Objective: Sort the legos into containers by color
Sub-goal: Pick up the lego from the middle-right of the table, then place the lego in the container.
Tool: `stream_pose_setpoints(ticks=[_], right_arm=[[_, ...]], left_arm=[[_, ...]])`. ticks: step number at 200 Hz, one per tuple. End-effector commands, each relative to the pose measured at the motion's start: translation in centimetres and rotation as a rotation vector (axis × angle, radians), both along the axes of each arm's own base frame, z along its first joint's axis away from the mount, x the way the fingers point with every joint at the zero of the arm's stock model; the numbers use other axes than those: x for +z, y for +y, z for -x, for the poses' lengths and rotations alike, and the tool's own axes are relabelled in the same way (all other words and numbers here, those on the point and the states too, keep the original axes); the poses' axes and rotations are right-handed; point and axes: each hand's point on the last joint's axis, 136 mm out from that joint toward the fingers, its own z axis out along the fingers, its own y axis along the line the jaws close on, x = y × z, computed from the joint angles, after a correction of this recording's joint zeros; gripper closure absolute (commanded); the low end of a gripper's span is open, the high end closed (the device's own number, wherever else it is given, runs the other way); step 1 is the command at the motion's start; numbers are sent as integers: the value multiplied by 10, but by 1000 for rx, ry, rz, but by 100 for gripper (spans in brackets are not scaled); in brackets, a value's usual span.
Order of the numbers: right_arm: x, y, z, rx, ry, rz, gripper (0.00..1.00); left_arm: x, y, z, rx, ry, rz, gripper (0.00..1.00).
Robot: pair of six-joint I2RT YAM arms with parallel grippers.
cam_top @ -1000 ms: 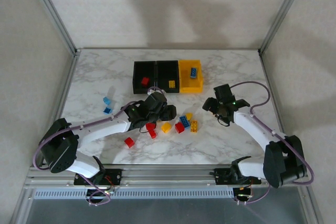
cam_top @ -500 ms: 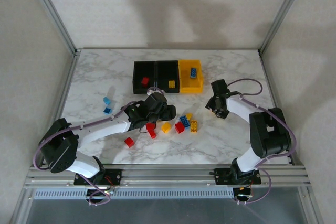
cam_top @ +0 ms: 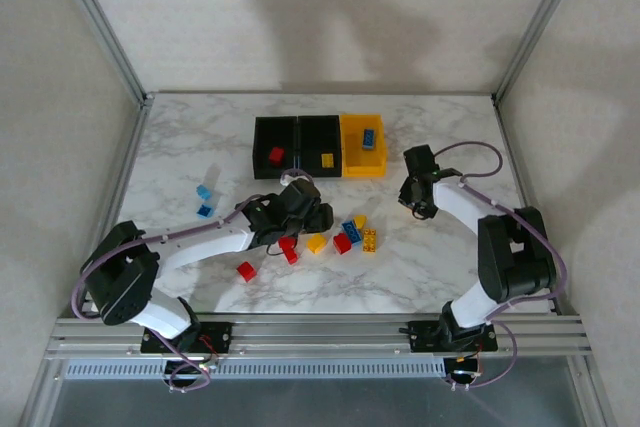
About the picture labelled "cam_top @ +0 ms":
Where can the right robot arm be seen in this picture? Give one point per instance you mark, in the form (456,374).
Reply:
(515,257)

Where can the yellow plastic bin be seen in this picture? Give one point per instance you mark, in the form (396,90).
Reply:
(355,157)

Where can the black plastic bin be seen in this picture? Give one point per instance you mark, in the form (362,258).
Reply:
(265,137)
(320,137)

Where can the red lego brick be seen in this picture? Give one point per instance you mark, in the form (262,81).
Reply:
(276,156)
(246,271)
(287,242)
(291,257)
(342,243)

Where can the yellow sloped lego brick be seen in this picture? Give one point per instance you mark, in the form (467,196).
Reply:
(361,220)

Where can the aluminium frame post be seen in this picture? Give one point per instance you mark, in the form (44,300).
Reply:
(103,27)
(538,27)

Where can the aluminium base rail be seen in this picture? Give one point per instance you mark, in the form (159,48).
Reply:
(320,337)

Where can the small blue lego brick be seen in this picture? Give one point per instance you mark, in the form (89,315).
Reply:
(204,211)
(203,192)

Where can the yellow lego plate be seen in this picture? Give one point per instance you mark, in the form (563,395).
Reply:
(370,240)

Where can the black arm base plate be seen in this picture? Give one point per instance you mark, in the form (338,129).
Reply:
(220,334)
(420,337)

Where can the aluminium side rail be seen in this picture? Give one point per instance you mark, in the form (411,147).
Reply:
(129,157)
(512,147)

